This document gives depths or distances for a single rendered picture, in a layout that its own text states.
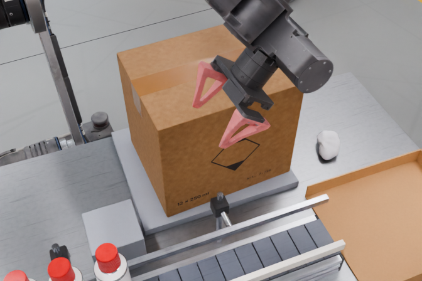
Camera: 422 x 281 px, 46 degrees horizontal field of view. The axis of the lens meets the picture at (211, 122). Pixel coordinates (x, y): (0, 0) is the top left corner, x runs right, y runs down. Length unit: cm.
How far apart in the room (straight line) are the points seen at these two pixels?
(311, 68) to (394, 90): 211
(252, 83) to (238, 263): 39
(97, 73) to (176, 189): 182
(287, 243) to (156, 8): 240
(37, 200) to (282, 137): 56
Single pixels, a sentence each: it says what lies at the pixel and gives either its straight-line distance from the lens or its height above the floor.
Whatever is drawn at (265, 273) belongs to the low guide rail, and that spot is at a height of 91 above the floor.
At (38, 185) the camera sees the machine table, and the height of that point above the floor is 83.
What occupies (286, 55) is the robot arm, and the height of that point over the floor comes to 133.
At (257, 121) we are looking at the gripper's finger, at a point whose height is 122.
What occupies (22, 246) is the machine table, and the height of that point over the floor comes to 83.
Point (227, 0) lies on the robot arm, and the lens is 65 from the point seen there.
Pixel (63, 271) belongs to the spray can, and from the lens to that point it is 77.
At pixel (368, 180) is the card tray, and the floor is 83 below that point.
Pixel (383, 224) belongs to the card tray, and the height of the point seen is 83.
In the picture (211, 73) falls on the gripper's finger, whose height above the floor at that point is 123.
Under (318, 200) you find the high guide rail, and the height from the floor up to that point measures 96.
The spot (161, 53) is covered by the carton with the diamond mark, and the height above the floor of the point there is 112.
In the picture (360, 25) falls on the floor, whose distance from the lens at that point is 318.
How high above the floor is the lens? 174
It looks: 46 degrees down
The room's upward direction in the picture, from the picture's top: straight up
